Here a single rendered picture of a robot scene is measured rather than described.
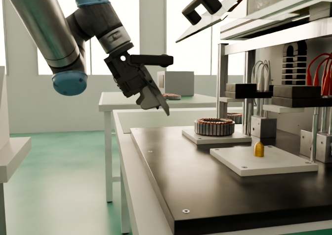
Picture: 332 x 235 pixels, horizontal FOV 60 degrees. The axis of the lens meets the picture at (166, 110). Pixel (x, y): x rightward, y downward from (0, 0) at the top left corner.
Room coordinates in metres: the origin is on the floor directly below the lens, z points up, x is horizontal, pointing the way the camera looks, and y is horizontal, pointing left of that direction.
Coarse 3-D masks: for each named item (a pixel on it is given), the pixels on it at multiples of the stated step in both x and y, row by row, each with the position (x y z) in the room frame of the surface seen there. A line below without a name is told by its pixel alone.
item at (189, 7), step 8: (192, 0) 0.48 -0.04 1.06; (200, 0) 0.43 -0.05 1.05; (208, 0) 0.42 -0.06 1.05; (216, 0) 0.43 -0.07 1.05; (184, 8) 0.51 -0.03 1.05; (192, 8) 0.48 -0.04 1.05; (208, 8) 0.43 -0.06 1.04; (216, 8) 0.43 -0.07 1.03; (184, 16) 0.53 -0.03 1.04; (192, 16) 0.52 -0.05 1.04; (200, 16) 0.52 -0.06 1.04; (192, 24) 0.53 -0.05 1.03
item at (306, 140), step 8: (304, 136) 0.61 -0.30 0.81; (320, 136) 0.56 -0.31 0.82; (328, 136) 0.55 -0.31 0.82; (304, 144) 0.61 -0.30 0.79; (320, 144) 0.56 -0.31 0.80; (328, 144) 0.55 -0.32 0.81; (304, 152) 0.60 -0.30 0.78; (320, 152) 0.56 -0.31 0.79; (328, 152) 0.55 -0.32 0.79; (320, 160) 0.56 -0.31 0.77; (328, 160) 0.55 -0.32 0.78
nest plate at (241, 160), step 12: (216, 156) 0.58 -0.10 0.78; (228, 156) 0.55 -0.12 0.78; (240, 156) 0.55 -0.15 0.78; (252, 156) 0.55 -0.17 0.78; (264, 156) 0.55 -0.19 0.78; (276, 156) 0.55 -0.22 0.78; (288, 156) 0.55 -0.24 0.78; (240, 168) 0.48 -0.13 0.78; (252, 168) 0.48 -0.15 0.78; (264, 168) 0.48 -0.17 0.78; (276, 168) 0.48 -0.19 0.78; (288, 168) 0.49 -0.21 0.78; (300, 168) 0.49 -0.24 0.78; (312, 168) 0.50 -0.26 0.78
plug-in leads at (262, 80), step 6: (264, 60) 0.85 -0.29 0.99; (258, 66) 0.82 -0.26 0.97; (264, 66) 0.84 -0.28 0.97; (252, 72) 0.85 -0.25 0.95; (270, 72) 0.84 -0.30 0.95; (252, 78) 0.84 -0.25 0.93; (264, 78) 0.84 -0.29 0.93; (270, 78) 0.84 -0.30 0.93; (270, 84) 0.84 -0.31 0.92; (258, 90) 0.80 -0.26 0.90; (264, 90) 0.81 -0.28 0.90; (270, 90) 0.84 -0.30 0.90
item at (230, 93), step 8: (232, 88) 0.79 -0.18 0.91; (240, 88) 0.78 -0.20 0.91; (248, 88) 0.78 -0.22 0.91; (232, 96) 0.79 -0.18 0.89; (240, 96) 0.77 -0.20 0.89; (248, 96) 0.78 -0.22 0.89; (256, 96) 0.78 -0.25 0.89; (264, 96) 0.79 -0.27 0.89; (256, 104) 0.85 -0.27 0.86; (256, 112) 0.85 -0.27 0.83; (264, 112) 0.80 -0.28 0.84
